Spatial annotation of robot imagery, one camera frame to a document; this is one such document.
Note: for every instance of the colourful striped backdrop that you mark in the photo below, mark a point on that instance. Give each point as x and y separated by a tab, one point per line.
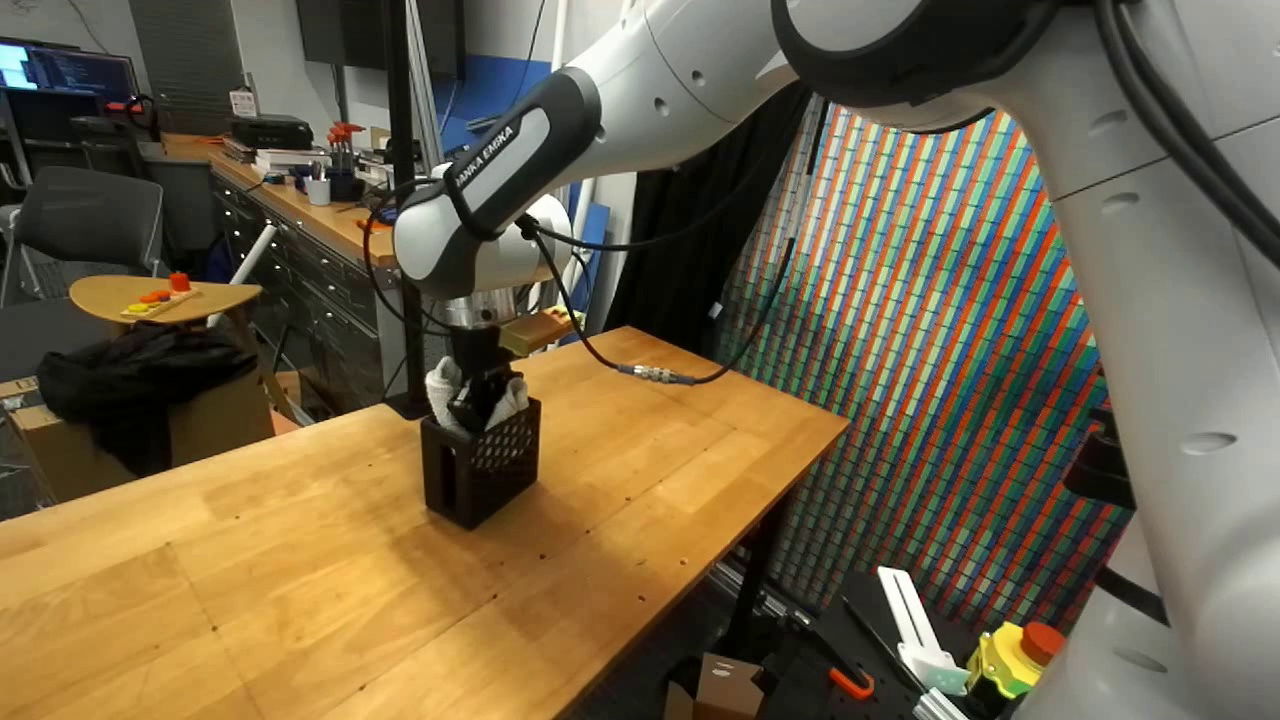
933	402

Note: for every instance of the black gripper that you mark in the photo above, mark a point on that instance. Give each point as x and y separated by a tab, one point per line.
482	361

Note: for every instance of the dark office chair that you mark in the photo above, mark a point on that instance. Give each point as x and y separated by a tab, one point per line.
87	215

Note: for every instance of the black camera stand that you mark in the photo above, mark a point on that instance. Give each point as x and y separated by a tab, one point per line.
1103	467

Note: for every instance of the tan wrist camera mount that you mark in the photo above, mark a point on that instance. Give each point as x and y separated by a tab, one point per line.
541	333

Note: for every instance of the black curtain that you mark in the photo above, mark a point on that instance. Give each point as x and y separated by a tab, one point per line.
694	254

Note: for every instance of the small cardboard box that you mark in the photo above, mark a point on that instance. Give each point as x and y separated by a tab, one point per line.
722	686

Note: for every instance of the white towel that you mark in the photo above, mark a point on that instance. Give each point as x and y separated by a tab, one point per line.
446	392

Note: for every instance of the red topped spray bottle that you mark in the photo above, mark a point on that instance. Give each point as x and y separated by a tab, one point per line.
344	163

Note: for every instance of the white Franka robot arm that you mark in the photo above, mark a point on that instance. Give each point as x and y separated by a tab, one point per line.
1172	333

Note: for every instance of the large cardboard box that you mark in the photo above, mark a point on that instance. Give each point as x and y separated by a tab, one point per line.
221	422

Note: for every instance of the black bag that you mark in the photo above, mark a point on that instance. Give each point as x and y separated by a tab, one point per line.
132	385

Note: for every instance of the yellow emergency stop button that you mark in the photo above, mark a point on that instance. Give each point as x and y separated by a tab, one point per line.
1010	660

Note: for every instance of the computer monitor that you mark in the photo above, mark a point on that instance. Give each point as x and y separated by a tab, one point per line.
53	69

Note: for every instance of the black perforated basket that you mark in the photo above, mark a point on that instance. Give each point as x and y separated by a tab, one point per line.
482	471

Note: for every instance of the black vertical pole stand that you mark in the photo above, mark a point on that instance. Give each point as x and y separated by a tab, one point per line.
403	122

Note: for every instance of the white aluminium bar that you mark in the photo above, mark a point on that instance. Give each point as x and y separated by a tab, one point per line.
913	626

